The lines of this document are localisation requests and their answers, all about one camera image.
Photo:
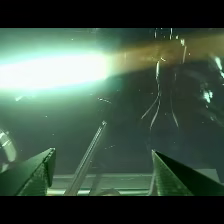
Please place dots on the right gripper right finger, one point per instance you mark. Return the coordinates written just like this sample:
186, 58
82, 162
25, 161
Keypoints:
180, 180

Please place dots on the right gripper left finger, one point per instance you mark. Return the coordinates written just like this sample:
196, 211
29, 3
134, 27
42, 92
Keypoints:
31, 178

